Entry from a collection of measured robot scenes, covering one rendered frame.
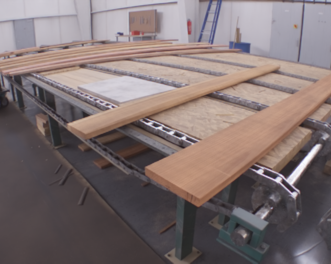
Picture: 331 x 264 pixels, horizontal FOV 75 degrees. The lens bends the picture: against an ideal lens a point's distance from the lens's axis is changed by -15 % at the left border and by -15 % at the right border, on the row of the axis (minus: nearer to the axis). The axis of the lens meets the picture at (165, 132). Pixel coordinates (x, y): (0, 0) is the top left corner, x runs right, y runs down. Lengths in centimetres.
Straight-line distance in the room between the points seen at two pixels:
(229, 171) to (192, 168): 10
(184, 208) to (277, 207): 56
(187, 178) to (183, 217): 63
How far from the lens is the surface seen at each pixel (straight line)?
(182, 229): 135
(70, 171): 242
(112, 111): 117
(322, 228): 78
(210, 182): 67
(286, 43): 649
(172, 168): 71
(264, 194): 82
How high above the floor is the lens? 126
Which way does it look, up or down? 24 degrees down
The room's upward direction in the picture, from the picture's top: straight up
